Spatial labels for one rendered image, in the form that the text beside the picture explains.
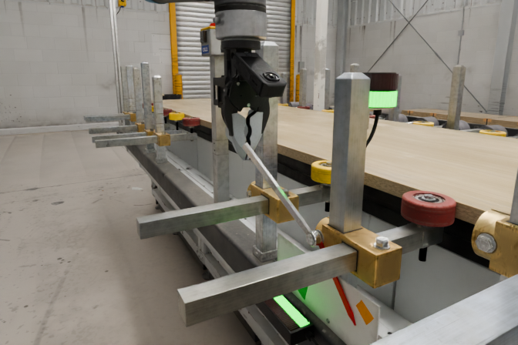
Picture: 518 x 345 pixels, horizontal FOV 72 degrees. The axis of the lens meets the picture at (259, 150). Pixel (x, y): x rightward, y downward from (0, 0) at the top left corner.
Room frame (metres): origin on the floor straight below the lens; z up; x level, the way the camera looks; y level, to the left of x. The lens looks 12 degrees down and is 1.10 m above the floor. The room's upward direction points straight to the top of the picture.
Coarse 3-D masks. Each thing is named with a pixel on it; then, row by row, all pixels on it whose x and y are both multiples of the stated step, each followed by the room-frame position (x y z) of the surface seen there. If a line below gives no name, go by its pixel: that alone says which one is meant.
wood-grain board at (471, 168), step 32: (288, 128) 1.36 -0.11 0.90; (320, 128) 1.36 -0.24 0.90; (384, 128) 1.36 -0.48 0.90; (416, 128) 1.36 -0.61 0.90; (320, 160) 0.86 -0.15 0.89; (384, 160) 0.83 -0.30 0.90; (416, 160) 0.83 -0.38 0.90; (448, 160) 0.83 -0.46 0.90; (480, 160) 0.83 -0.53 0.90; (512, 160) 0.83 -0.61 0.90; (448, 192) 0.59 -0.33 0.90; (480, 192) 0.59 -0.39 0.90; (512, 192) 0.59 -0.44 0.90
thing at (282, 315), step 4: (268, 300) 0.57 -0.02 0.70; (272, 300) 0.57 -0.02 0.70; (268, 304) 0.56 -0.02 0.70; (272, 304) 0.56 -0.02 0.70; (276, 304) 0.56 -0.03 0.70; (272, 308) 0.55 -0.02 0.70; (276, 308) 0.55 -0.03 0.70; (280, 308) 0.55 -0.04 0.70; (276, 312) 0.54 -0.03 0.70; (280, 312) 0.54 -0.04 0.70; (284, 312) 0.54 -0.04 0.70; (280, 316) 0.53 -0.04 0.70; (284, 316) 0.53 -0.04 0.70; (288, 316) 0.53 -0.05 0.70; (284, 320) 0.52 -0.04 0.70; (288, 320) 0.52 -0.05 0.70; (292, 320) 0.52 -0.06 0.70; (284, 324) 0.51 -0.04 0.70; (288, 324) 0.51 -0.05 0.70; (292, 324) 0.51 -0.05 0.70; (296, 324) 0.51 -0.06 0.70; (288, 328) 0.50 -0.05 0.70; (292, 328) 0.50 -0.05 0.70; (296, 328) 0.50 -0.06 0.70
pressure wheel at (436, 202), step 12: (408, 192) 0.58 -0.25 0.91; (420, 192) 0.58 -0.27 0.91; (432, 192) 0.58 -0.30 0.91; (408, 204) 0.53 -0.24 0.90; (420, 204) 0.52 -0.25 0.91; (432, 204) 0.52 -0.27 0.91; (444, 204) 0.52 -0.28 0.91; (408, 216) 0.53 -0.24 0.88; (420, 216) 0.52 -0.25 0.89; (432, 216) 0.51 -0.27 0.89; (444, 216) 0.51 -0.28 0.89; (420, 252) 0.55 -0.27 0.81
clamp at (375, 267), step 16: (320, 224) 0.54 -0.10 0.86; (336, 240) 0.50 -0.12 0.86; (352, 240) 0.47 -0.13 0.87; (368, 240) 0.47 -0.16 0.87; (368, 256) 0.44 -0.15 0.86; (384, 256) 0.43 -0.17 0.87; (400, 256) 0.45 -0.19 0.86; (352, 272) 0.46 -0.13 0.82; (368, 272) 0.44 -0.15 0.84; (384, 272) 0.43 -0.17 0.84
